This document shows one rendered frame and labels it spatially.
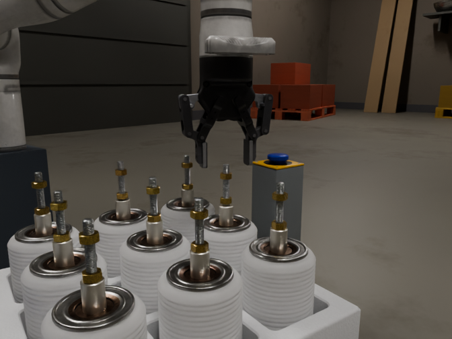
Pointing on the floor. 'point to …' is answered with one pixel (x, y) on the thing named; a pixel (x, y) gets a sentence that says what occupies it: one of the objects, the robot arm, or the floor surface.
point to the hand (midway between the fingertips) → (226, 157)
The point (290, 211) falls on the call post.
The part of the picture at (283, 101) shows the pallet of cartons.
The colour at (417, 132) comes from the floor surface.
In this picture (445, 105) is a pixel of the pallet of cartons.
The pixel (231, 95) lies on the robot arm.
